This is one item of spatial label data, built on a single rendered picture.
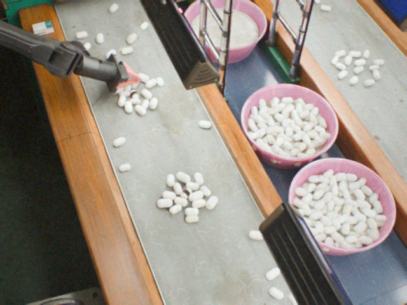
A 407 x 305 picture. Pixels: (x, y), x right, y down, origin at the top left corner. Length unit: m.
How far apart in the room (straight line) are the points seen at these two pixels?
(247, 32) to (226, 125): 0.43
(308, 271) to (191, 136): 0.67
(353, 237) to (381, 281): 0.13
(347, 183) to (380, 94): 0.34
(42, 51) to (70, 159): 0.28
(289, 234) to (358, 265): 0.51
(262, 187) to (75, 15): 0.88
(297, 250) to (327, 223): 0.46
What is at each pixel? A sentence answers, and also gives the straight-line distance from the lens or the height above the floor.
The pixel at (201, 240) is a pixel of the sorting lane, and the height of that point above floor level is 0.74.
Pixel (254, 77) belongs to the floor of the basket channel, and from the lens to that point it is 1.69.
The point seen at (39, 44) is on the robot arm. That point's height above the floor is 0.98.
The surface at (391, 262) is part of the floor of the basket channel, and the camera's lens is 1.41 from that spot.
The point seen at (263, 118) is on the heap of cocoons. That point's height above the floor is 0.73.
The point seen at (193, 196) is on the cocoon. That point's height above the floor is 0.76.
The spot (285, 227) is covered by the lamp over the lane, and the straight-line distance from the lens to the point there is 0.89.
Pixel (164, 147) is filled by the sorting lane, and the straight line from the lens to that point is 1.41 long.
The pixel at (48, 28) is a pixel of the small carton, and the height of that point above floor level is 0.78.
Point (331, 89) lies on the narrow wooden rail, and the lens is 1.57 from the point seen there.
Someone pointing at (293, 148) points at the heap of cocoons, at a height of 0.73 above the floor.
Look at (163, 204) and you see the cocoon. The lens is 1.29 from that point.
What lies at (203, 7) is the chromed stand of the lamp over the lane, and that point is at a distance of 1.51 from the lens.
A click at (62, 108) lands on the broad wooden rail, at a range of 1.50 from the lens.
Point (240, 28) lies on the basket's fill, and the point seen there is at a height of 0.73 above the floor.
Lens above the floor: 1.87
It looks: 54 degrees down
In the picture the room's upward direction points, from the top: 3 degrees clockwise
